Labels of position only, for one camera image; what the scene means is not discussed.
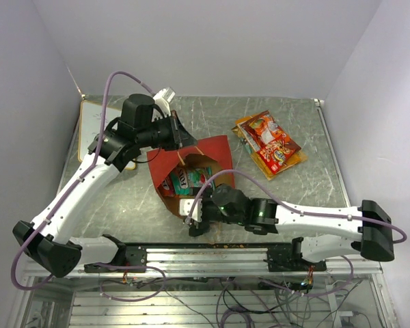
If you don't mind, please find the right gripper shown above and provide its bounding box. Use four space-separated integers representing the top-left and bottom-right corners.
188 187 245 235

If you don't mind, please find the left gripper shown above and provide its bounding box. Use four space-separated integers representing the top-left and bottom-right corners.
137 109 198 151

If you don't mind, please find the red paper bag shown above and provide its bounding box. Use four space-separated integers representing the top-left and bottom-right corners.
147 135 233 218

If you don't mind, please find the green white snack bag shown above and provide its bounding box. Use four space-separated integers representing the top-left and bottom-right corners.
169 166 212 196

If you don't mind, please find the orange pink fox's candy bag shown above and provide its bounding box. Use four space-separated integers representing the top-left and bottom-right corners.
158 176 177 197

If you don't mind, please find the brown teal chips bag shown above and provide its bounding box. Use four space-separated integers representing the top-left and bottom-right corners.
232 126 308 180

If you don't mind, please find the red doritos bag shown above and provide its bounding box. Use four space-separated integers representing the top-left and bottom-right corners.
241 111 301 168

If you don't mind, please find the orange white snack bag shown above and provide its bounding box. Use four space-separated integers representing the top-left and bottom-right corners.
246 111 290 148

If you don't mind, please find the red fritos snack bag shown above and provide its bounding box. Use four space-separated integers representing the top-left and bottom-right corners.
257 139 301 175

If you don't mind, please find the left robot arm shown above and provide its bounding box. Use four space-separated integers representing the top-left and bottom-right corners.
13 89 197 278

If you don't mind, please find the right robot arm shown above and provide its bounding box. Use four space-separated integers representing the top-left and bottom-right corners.
179 184 394 271

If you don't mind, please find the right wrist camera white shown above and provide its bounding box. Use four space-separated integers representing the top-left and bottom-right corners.
178 198 202 224

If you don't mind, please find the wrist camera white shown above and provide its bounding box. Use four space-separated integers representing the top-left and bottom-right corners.
178 198 202 224
153 87 176 116

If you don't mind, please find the aluminium frame rail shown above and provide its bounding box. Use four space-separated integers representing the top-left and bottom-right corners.
23 248 383 278

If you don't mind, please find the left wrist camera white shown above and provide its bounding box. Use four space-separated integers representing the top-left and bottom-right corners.
153 87 176 116

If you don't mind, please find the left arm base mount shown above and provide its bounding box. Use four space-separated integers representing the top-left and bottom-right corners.
84 246 147 273

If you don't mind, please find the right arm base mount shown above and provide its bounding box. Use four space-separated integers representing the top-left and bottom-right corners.
264 243 327 273

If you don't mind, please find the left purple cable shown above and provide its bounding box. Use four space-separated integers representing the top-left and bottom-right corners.
12 70 168 303

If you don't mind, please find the white board with yellow frame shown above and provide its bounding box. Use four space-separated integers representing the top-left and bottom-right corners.
77 100 136 170

